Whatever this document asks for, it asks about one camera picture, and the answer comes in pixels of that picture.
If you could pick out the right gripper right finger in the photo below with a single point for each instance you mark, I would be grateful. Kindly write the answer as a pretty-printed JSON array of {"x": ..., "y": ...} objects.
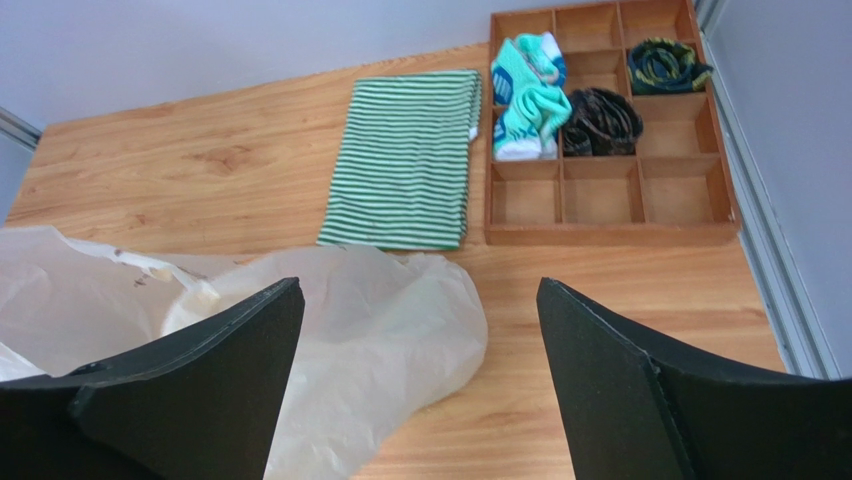
[{"x": 638, "y": 404}]

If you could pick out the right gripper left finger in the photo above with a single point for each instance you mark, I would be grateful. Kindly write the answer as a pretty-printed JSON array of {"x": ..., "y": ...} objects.
[{"x": 200, "y": 403}]

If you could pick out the banana print plastic bag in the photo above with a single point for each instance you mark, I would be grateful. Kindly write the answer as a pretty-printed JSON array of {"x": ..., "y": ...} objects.
[{"x": 382, "y": 335}]

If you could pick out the wooden compartment tray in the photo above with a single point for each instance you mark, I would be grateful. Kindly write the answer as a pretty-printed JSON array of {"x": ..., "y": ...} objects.
[{"x": 651, "y": 168}]

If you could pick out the green striped cloth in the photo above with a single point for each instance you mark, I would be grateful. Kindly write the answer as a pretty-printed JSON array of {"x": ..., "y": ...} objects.
[{"x": 401, "y": 176}]

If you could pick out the teal white socks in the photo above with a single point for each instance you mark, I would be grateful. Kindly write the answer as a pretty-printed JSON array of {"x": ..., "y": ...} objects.
[{"x": 528, "y": 76}]

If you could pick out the right aluminium frame rail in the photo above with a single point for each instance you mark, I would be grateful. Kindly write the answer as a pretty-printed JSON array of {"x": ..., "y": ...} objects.
[{"x": 802, "y": 342}]

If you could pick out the aluminium frame rail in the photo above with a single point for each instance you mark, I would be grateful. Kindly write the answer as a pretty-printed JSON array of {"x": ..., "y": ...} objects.
[
  {"x": 802, "y": 342},
  {"x": 19, "y": 130}
]

